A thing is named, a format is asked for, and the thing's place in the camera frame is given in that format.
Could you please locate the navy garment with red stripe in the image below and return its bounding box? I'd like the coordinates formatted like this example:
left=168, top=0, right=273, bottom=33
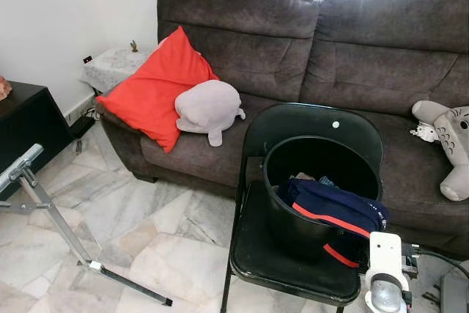
left=275, top=175, right=390, bottom=269

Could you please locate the grey cat plush toy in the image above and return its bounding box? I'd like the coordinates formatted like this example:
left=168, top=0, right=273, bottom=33
left=410, top=100, right=469, bottom=202

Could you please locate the dark brown fabric sofa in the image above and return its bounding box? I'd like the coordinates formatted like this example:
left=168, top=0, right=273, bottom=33
left=95, top=0, right=469, bottom=259

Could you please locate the black folding chair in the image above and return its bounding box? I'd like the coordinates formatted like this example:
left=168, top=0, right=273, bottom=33
left=220, top=102, right=385, bottom=313

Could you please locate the black plastic bucket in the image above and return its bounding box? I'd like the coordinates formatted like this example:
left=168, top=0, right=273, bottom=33
left=262, top=135, right=383, bottom=262

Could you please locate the grey seal plush toy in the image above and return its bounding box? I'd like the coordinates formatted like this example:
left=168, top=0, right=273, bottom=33
left=174, top=80, right=247, bottom=148

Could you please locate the red cushion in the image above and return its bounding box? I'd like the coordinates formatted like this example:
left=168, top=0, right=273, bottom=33
left=95, top=26, right=220, bottom=154

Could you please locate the side table with lace cloth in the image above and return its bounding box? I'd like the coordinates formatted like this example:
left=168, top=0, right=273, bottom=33
left=79, top=47, right=159, bottom=96

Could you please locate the black television console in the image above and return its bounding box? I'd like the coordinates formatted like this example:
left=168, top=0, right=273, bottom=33
left=0, top=81, right=75, bottom=202

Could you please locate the silver metal clothes rack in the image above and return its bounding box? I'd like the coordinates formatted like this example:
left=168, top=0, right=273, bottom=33
left=0, top=144, right=174, bottom=307

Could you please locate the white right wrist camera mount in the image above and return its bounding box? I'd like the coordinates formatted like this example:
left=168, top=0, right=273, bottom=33
left=363, top=231, right=413, bottom=313

